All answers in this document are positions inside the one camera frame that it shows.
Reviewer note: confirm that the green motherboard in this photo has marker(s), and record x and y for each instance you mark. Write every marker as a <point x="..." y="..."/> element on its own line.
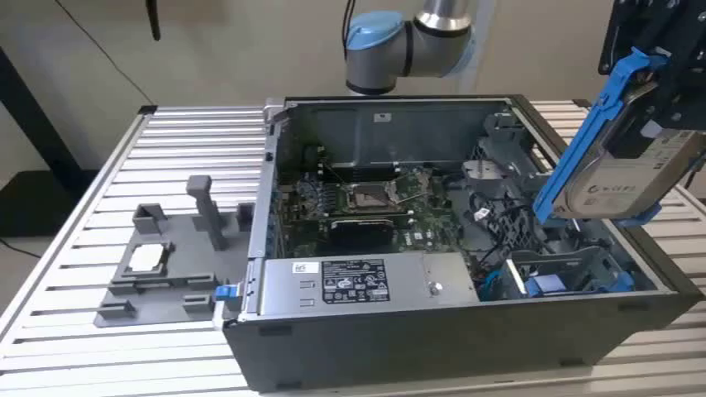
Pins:
<point x="429" y="223"/>

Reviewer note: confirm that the silver CPU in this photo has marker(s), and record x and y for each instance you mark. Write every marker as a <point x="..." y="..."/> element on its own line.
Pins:
<point x="145" y="257"/>

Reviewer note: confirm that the black furniture stand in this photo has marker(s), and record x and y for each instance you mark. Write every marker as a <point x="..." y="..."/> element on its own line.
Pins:
<point x="33" y="198"/>

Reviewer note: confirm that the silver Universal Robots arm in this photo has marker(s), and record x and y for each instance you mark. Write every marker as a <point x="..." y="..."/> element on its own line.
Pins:
<point x="385" y="54"/>

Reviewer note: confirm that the blue case latch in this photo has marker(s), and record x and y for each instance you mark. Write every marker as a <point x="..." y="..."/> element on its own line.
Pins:
<point x="222" y="293"/>

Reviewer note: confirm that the silver power supply with label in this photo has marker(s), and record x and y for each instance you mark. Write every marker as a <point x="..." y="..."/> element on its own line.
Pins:
<point x="408" y="283"/>

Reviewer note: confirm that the black perforated plastic bracket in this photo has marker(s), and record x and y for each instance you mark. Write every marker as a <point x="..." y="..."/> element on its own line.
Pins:
<point x="515" y="223"/>

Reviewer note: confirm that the black and silver PC case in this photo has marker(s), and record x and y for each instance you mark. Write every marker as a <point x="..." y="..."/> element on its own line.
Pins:
<point x="385" y="351"/>

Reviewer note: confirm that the hard disk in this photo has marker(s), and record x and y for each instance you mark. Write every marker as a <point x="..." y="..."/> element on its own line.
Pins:
<point x="605" y="194"/>

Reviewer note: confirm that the empty blue disk carrier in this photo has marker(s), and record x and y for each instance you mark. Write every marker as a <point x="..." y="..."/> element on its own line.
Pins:
<point x="543" y="286"/>

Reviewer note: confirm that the grey metal disk bay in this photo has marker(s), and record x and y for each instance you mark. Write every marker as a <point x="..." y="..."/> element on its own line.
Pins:
<point x="556" y="253"/>

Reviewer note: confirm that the grey parts rack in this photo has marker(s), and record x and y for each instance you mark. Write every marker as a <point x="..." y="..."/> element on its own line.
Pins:
<point x="181" y="289"/>

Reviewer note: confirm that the grey plastic bracket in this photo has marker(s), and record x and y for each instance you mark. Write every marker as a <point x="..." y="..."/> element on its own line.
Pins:
<point x="499" y="144"/>

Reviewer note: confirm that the CPU socket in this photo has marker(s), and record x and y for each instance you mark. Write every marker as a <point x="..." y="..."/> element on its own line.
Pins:
<point x="365" y="196"/>

